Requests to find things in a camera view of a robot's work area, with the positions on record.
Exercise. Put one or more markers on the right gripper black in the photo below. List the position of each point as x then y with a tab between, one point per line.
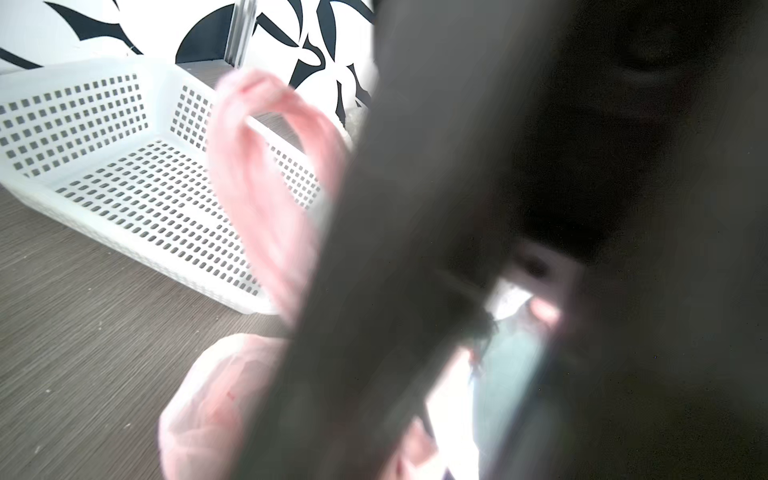
610	154

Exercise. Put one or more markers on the pink plastic bag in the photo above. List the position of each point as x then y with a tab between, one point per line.
203	427

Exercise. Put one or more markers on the white plastic basket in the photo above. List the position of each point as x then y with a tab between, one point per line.
116	149

